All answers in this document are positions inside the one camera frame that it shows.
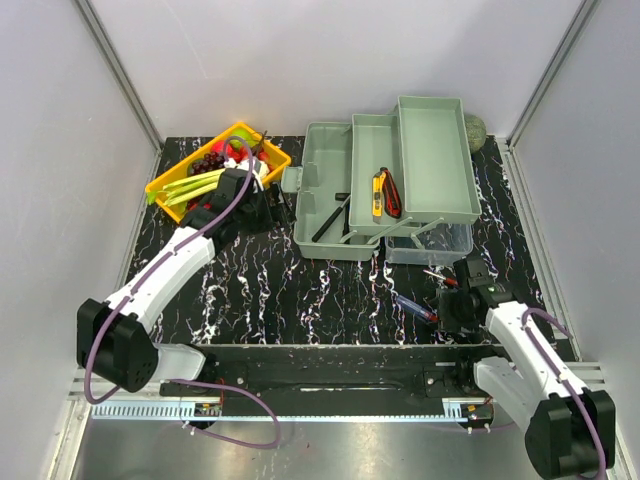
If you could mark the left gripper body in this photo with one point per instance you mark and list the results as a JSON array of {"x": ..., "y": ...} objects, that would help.
[{"x": 262, "y": 215}]

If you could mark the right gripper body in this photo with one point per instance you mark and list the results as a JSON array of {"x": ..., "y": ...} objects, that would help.
[{"x": 453, "y": 314}]

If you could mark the blue red screwdriver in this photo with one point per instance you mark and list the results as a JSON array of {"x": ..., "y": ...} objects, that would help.
[
  {"x": 451, "y": 282},
  {"x": 411, "y": 307}
]

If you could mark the steel claw hammer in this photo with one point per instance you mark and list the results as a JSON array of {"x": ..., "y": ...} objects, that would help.
[{"x": 344, "y": 200}]

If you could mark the yellow utility knife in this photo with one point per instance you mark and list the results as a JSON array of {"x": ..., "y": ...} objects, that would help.
[{"x": 377, "y": 195}]

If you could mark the red utility knife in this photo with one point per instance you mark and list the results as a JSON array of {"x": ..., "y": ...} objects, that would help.
[{"x": 392, "y": 201}]

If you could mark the clear green tool box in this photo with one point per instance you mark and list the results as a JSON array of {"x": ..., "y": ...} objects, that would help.
[{"x": 399, "y": 174}]

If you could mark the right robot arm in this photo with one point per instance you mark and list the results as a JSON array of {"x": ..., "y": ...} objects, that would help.
[{"x": 568, "y": 428}]

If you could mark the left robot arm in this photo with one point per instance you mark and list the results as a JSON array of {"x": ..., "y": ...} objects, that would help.
[{"x": 113, "y": 336}]

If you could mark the purple grape bunch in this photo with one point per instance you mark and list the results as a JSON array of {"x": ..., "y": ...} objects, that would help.
[{"x": 208, "y": 163}]

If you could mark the red apple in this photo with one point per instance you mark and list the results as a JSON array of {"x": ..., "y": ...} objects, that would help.
[{"x": 221, "y": 147}]

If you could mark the green apple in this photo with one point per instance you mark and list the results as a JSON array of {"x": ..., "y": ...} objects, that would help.
[{"x": 238, "y": 133}]

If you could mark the yellow plastic bin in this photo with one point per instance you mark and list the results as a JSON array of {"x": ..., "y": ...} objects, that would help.
[{"x": 278, "y": 160}]

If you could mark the celery stalk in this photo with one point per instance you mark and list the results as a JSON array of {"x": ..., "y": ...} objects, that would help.
[{"x": 186, "y": 189}]

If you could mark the green melon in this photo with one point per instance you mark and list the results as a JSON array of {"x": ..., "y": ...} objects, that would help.
[{"x": 476, "y": 131}]

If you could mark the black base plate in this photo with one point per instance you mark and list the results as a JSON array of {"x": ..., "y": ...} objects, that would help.
[{"x": 440, "y": 373}]

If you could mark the aluminium frame rail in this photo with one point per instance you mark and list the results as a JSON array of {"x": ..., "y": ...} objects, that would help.
[{"x": 169, "y": 401}]

